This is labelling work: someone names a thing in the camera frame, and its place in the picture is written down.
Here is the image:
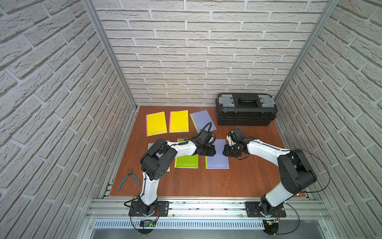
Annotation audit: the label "white ventilation grille strip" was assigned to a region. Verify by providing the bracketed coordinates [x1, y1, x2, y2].
[94, 219, 265, 230]

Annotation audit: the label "blue handled pliers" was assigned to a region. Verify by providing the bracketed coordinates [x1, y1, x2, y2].
[118, 169, 141, 192]

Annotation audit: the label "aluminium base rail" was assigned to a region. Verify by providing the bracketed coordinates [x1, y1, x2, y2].
[85, 197, 331, 220]

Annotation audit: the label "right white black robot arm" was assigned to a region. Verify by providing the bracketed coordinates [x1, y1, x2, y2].
[223, 128, 317, 217]

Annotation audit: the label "black plastic toolbox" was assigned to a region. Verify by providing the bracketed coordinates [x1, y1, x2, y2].
[216, 93, 278, 126]

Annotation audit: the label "notebook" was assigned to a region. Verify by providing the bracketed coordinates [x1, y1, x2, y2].
[174, 154, 199, 169]
[147, 140, 171, 173]
[190, 110, 217, 133]
[169, 110, 189, 133]
[206, 139, 230, 169]
[146, 112, 167, 136]

